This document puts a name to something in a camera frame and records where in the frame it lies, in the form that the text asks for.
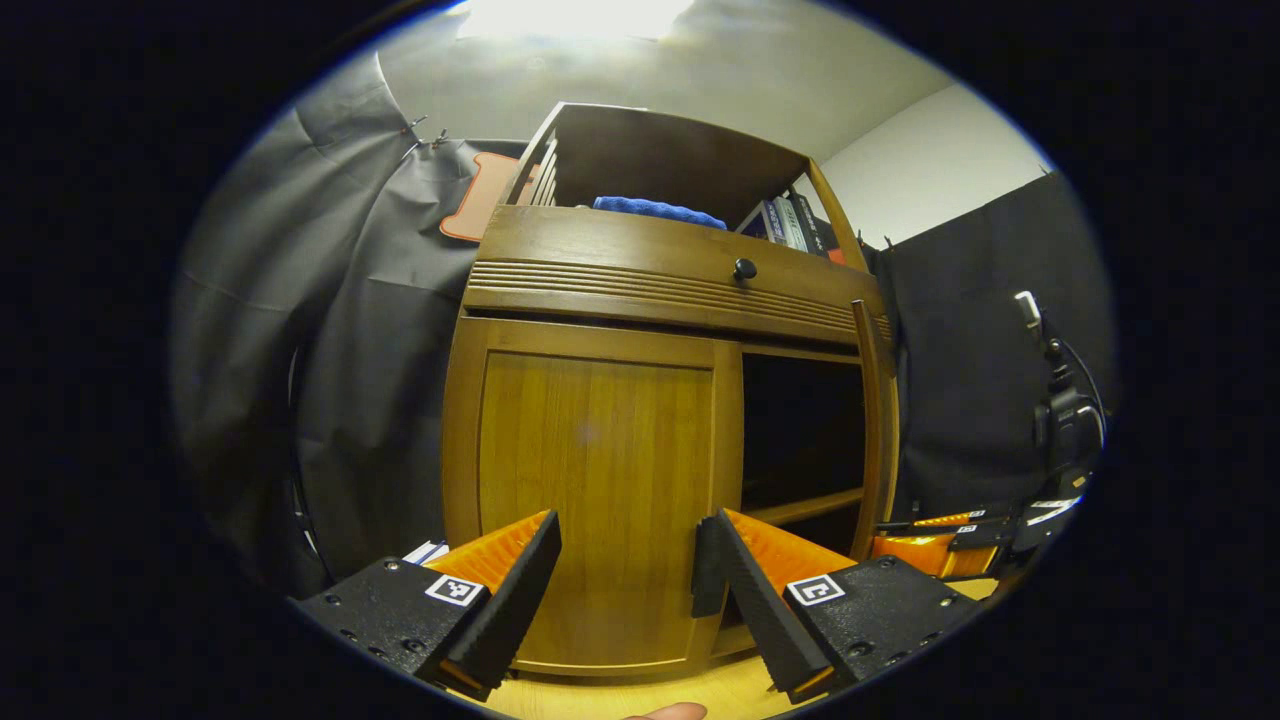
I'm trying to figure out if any wooden cabinet drawer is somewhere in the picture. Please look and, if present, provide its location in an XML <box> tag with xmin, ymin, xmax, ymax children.
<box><xmin>463</xmin><ymin>205</ymin><xmax>893</xmax><ymax>351</ymax></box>

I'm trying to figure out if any wooden inner shelf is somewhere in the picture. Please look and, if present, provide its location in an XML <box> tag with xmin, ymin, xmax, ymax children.
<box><xmin>745</xmin><ymin>488</ymin><xmax>866</xmax><ymax>527</ymax></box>

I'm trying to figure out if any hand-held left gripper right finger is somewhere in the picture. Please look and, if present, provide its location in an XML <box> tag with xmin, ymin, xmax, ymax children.
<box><xmin>716</xmin><ymin>508</ymin><xmax>986</xmax><ymax>705</ymax></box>

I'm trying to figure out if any wooden double-door shoe cabinet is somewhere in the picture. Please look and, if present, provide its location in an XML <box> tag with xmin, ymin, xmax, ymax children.
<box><xmin>443</xmin><ymin>100</ymin><xmax>901</xmax><ymax>681</ymax></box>

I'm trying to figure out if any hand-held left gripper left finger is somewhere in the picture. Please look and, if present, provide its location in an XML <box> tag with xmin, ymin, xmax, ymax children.
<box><xmin>290</xmin><ymin>510</ymin><xmax>563</xmax><ymax>703</ymax></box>

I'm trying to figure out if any light grey book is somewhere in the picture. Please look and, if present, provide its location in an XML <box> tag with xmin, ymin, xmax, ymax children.
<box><xmin>765</xmin><ymin>197</ymin><xmax>809</xmax><ymax>253</ymax></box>

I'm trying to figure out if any blue towel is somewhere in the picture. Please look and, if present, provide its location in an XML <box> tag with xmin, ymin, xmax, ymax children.
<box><xmin>592</xmin><ymin>196</ymin><xmax>728</xmax><ymax>231</ymax></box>

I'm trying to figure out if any black left door handle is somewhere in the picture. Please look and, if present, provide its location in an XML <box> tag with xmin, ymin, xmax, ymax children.
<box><xmin>692</xmin><ymin>517</ymin><xmax>723</xmax><ymax>618</ymax></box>

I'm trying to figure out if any wooden cabinet door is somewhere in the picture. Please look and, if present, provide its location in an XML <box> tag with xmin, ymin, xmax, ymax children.
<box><xmin>850</xmin><ymin>298</ymin><xmax>901</xmax><ymax>561</ymax></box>
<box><xmin>443</xmin><ymin>315</ymin><xmax>746</xmax><ymax>679</ymax></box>

